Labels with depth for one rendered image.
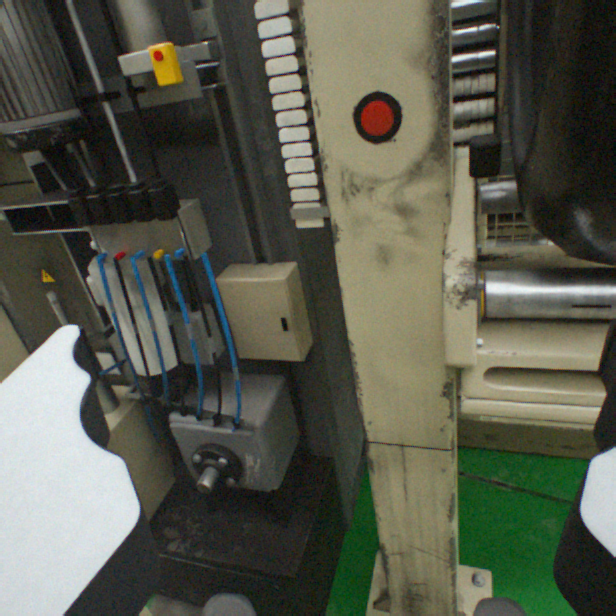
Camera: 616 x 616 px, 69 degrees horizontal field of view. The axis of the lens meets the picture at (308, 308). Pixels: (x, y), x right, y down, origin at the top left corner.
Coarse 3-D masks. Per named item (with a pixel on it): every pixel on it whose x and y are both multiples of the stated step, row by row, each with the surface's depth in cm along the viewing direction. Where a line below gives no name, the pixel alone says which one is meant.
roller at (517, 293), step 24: (504, 288) 40; (528, 288) 39; (552, 288) 39; (576, 288) 38; (600, 288) 37; (504, 312) 41; (528, 312) 40; (552, 312) 39; (576, 312) 39; (600, 312) 38
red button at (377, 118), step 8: (376, 104) 41; (384, 104) 41; (368, 112) 42; (376, 112) 42; (384, 112) 42; (392, 112) 42; (368, 120) 42; (376, 120) 42; (384, 120) 42; (392, 120) 42; (368, 128) 43; (376, 128) 42; (384, 128) 42
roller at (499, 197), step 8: (488, 184) 63; (496, 184) 63; (504, 184) 62; (512, 184) 62; (488, 192) 63; (496, 192) 62; (504, 192) 62; (512, 192) 62; (480, 200) 67; (488, 200) 63; (496, 200) 62; (504, 200) 62; (512, 200) 62; (480, 208) 66; (488, 208) 63; (496, 208) 63; (504, 208) 63; (512, 208) 63; (520, 208) 62
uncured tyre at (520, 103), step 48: (528, 0) 57; (576, 0) 23; (528, 48) 57; (576, 48) 24; (528, 96) 56; (576, 96) 25; (528, 144) 52; (576, 144) 27; (528, 192) 40; (576, 192) 30; (576, 240) 36
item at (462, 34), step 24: (456, 0) 68; (480, 0) 67; (504, 0) 66; (456, 24) 80; (480, 24) 69; (504, 24) 67; (456, 48) 82; (480, 48) 81; (504, 48) 69; (456, 72) 73; (480, 72) 83; (504, 72) 70; (456, 96) 86; (480, 96) 85; (456, 144) 90
